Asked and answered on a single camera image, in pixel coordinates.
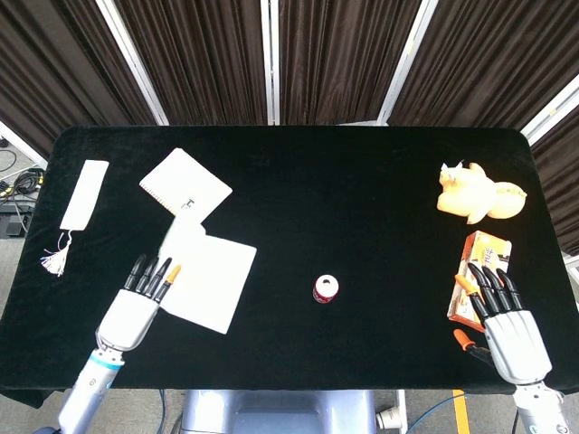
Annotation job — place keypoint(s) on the brown pleated curtain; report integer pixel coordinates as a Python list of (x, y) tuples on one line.
[(194, 59), (561, 181), (488, 59), (59, 68), (339, 59)]

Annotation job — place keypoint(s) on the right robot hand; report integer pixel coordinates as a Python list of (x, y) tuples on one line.
[(515, 343)]

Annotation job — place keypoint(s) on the orange snack box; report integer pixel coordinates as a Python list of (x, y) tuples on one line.
[(486, 251)]

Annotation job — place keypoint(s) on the white bookmark with tassel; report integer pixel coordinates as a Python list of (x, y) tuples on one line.
[(86, 194)]

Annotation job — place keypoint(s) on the red can white lid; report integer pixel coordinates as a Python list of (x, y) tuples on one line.
[(325, 289)]

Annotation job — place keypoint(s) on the white screen frame post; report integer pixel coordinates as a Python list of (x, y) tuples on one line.
[(131, 61), (22, 144), (270, 63), (549, 115), (407, 59)]

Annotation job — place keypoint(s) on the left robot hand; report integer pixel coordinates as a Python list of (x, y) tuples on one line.
[(129, 316)]

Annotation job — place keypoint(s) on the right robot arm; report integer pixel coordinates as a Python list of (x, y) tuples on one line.
[(540, 407)]

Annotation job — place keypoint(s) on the black tablecloth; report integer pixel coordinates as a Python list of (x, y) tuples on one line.
[(339, 203)]

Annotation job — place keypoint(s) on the yellow plush toy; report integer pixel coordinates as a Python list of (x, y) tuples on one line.
[(479, 194)]

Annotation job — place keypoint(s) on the yellow floor tape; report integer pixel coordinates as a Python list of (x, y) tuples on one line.
[(460, 411)]

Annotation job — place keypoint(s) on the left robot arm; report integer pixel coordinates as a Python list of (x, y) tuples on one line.
[(90, 389)]

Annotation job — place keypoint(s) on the small white stitched notebook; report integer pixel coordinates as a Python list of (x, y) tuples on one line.
[(185, 181)]

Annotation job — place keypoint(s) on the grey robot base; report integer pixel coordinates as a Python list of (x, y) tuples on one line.
[(280, 411)]

